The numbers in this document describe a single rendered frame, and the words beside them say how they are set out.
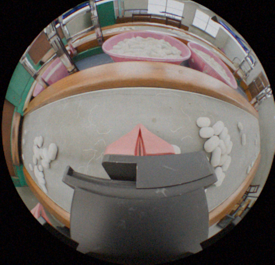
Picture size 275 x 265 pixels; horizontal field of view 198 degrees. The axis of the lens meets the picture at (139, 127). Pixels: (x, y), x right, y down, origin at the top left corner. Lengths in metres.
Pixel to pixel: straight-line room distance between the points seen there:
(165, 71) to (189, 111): 0.08
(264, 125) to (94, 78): 4.66
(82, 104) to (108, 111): 0.06
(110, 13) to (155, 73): 2.68
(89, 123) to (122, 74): 0.10
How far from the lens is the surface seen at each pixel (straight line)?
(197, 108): 0.18
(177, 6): 5.29
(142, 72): 0.16
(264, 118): 4.61
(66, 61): 0.24
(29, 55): 0.88
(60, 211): 0.33
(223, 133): 0.20
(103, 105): 0.16
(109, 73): 0.17
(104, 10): 2.83
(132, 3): 5.12
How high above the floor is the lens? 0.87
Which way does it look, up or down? 77 degrees down
